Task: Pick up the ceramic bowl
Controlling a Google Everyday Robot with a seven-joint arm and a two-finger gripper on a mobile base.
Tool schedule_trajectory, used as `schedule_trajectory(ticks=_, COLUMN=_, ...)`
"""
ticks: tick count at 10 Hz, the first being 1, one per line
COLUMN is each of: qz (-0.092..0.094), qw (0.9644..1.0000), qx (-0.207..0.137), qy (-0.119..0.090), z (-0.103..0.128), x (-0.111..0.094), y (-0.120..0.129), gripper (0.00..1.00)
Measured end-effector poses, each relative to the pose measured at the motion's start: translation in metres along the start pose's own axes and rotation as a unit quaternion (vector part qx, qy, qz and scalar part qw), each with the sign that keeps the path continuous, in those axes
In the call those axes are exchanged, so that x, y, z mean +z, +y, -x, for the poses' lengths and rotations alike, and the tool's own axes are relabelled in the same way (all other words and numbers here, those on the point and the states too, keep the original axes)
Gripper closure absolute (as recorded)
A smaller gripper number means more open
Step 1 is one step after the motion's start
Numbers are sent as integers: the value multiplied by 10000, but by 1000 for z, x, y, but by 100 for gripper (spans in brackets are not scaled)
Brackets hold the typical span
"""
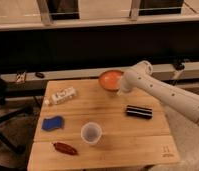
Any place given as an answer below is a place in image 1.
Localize orange ceramic bowl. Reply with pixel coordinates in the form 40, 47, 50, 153
98, 70, 123, 91

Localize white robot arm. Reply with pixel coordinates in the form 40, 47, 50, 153
118, 61, 199, 126

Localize black striped box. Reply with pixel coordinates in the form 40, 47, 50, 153
126, 105, 153, 119

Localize small dark object on ledge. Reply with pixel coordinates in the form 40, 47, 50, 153
35, 72, 45, 79

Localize blue sponge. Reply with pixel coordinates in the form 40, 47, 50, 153
42, 116, 64, 131

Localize red chip bag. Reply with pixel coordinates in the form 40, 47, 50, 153
53, 142, 78, 155

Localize small snack packet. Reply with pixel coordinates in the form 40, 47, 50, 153
15, 71, 27, 84

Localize black clamp on ledge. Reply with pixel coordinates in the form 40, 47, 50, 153
172, 60, 185, 85

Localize black office chair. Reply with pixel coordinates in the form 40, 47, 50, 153
0, 50, 35, 155

